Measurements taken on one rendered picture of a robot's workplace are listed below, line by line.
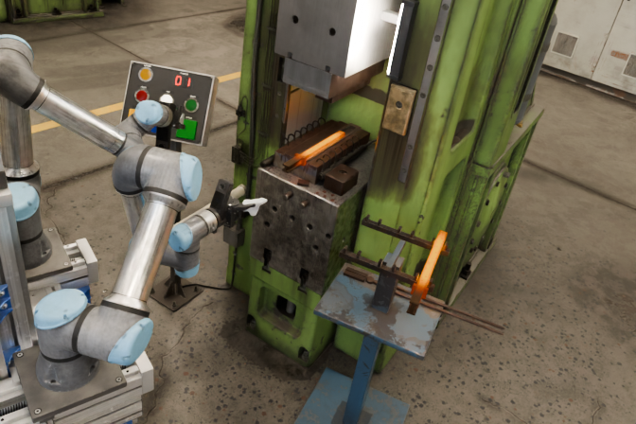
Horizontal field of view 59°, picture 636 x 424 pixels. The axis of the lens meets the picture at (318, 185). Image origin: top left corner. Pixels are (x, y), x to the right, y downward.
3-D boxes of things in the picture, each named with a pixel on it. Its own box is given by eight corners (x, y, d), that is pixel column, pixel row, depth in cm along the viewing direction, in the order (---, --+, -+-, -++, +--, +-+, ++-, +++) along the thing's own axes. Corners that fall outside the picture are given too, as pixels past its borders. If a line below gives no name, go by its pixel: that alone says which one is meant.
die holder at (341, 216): (321, 296, 231) (338, 205, 207) (249, 255, 246) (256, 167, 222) (384, 235, 272) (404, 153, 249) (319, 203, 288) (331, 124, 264)
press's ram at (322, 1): (365, 86, 188) (390, -40, 167) (273, 52, 204) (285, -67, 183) (417, 59, 220) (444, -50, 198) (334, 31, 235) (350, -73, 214)
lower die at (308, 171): (314, 185, 217) (317, 166, 213) (273, 165, 225) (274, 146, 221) (367, 148, 249) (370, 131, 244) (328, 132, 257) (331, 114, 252)
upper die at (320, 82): (327, 99, 199) (331, 74, 194) (282, 81, 207) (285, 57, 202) (382, 71, 230) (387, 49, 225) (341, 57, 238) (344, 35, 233)
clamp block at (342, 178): (341, 197, 212) (344, 182, 209) (322, 187, 216) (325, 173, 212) (357, 185, 221) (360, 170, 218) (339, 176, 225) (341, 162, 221)
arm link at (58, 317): (57, 317, 146) (51, 277, 139) (105, 330, 144) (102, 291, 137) (27, 352, 136) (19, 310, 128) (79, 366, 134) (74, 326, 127)
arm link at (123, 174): (91, 157, 142) (126, 266, 178) (132, 167, 141) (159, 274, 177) (113, 127, 150) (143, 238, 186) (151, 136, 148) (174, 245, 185)
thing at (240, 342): (291, 405, 240) (291, 403, 239) (190, 337, 263) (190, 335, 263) (339, 349, 269) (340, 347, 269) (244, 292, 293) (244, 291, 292)
